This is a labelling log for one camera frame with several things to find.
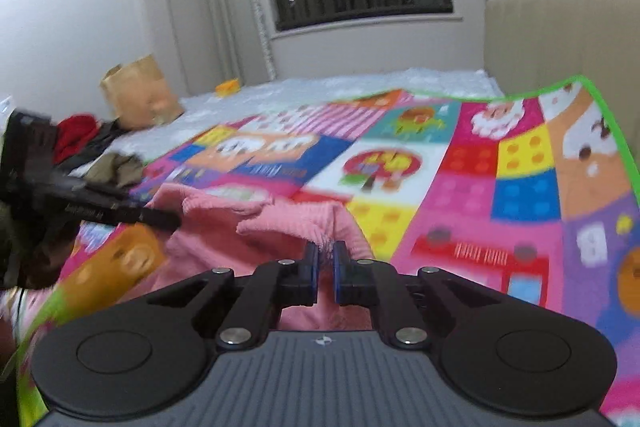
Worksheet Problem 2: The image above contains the pink ribbed child's top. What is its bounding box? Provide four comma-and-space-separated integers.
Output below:
19, 182, 377, 333

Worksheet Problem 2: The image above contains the red garment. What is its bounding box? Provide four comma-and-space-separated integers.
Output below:
53, 114, 101, 165

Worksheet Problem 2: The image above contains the olive brown garment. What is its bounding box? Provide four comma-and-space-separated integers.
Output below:
84, 153, 144, 188

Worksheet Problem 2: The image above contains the black garment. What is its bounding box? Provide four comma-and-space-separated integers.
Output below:
56, 120, 128, 172

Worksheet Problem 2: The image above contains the brown paper bag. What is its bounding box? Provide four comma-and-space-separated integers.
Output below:
100, 54, 184, 131

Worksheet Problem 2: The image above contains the colourful cartoon play mat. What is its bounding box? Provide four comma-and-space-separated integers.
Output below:
17, 77, 639, 426

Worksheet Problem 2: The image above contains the small yellow toy block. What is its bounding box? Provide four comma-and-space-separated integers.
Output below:
215, 78, 242, 98

